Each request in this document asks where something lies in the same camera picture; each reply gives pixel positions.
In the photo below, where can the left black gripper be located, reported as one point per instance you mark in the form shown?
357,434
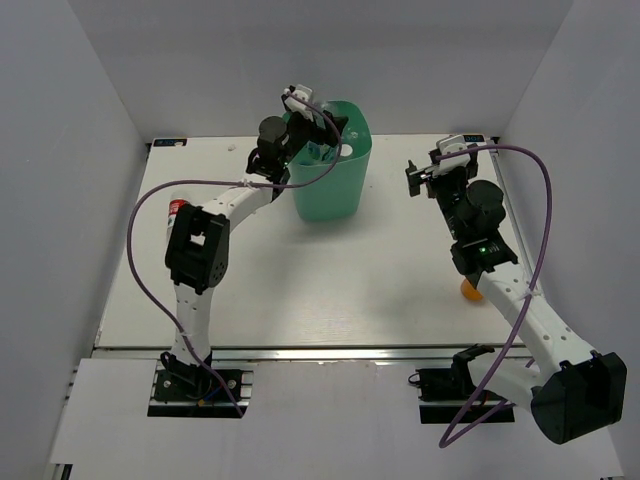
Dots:
315,131

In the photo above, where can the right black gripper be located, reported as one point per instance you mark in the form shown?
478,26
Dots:
416,178

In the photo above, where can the bottle green blue label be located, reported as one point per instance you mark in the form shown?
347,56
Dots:
317,154

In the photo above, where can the bottle red label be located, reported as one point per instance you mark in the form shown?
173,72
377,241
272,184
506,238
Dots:
177,199

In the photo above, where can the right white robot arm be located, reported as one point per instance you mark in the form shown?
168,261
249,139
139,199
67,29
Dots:
574,389

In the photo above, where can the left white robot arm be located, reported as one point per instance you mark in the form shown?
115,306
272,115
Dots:
197,253

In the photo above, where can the green plastic bin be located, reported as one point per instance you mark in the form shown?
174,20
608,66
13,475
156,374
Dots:
336,195

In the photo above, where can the orange juice bottle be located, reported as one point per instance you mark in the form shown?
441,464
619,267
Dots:
469,292

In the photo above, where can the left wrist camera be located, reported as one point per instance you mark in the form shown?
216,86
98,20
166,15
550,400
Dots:
297,98

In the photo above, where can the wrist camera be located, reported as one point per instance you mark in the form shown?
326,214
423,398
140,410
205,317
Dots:
450,145
297,98

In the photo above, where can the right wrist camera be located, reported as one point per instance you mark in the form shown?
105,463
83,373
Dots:
450,145

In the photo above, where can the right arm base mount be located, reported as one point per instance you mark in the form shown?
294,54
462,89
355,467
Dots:
443,391

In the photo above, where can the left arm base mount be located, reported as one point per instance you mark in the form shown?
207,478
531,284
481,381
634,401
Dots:
189,391

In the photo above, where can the aluminium frame rail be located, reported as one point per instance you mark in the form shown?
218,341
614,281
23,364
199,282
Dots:
308,354

